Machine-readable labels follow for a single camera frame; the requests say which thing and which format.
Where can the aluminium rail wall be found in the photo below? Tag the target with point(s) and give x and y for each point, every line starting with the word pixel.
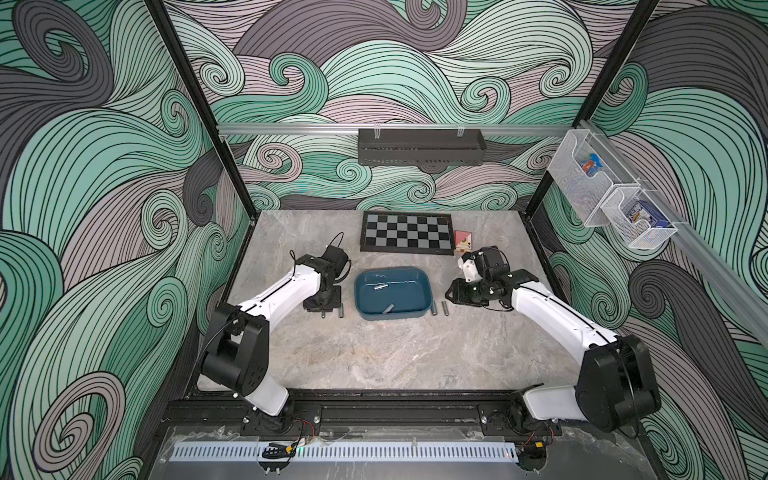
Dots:
pixel 234 129
pixel 737 295

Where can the black grey chessboard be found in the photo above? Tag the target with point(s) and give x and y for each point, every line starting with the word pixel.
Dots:
pixel 407 233

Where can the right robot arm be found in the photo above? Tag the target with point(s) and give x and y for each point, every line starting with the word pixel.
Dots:
pixel 616 385

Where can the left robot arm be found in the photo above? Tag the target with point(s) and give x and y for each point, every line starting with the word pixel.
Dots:
pixel 236 347

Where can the lower clear wall bin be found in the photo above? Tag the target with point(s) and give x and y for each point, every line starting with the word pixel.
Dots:
pixel 638 236

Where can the small red card box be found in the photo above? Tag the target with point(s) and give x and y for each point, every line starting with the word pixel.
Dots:
pixel 463 241

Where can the aluminium rail back wall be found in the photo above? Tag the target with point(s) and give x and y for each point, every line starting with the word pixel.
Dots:
pixel 234 129

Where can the blue box in bin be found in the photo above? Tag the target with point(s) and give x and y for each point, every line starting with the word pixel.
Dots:
pixel 644 210

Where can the aluminium rail right wall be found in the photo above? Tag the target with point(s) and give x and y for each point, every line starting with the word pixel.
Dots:
pixel 737 295

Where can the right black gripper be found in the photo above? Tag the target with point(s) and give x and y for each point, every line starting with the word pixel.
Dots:
pixel 461 295

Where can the clear wall bin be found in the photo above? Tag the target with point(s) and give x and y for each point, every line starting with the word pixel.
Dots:
pixel 638 236
pixel 584 194

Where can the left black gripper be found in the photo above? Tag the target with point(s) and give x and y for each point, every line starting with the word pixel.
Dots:
pixel 311 306

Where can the black wall shelf tray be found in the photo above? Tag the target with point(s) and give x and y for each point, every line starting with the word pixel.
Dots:
pixel 430 150

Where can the blue red item in bin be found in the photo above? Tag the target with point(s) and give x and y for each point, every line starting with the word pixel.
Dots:
pixel 592 165

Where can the white slotted cable duct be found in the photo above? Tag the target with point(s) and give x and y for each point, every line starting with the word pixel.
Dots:
pixel 353 451

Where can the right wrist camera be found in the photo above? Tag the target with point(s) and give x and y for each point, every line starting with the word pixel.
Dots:
pixel 485 264

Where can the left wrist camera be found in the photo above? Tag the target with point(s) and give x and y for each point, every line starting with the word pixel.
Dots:
pixel 339 260

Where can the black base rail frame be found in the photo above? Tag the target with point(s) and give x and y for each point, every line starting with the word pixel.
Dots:
pixel 329 414

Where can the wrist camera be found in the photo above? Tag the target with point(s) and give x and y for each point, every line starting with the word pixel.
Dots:
pixel 339 260
pixel 485 264

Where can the teal plastic storage tray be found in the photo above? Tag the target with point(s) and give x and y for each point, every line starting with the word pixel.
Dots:
pixel 408 289

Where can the upper clear wall bin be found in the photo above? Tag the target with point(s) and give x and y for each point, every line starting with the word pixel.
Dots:
pixel 584 194

